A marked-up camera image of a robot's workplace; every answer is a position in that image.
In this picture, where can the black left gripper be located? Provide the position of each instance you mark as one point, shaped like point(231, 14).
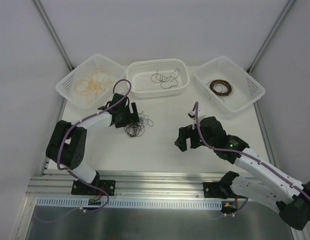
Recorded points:
point(128, 114)

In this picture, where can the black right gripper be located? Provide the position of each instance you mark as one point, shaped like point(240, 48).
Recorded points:
point(191, 136)

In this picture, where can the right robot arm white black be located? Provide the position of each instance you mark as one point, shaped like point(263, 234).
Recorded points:
point(288, 197)

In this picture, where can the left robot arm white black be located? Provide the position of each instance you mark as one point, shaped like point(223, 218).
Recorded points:
point(67, 145)

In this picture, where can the white middle perforated basket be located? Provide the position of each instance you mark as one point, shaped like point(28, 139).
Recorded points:
point(158, 78)

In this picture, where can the white left basket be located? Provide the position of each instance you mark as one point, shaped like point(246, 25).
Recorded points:
point(91, 82)

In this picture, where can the white right basket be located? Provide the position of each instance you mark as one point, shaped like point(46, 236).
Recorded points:
point(227, 85)

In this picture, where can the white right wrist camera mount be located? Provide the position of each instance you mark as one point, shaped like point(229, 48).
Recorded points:
point(196, 114)

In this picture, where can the aluminium frame rail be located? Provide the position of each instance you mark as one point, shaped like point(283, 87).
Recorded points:
point(129, 184)

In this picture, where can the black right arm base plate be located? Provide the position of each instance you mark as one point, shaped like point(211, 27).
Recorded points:
point(220, 190)

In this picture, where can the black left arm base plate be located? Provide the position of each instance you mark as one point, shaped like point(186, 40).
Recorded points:
point(81, 189)

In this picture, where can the white slotted cable duct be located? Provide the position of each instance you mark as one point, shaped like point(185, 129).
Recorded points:
point(129, 203)

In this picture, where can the left aluminium corner post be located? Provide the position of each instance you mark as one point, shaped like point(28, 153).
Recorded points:
point(52, 32)

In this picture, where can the aluminium corner post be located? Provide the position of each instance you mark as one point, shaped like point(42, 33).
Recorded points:
point(52, 32)
point(289, 4)

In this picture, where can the right aluminium corner post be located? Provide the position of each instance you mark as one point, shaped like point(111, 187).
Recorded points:
point(289, 4)

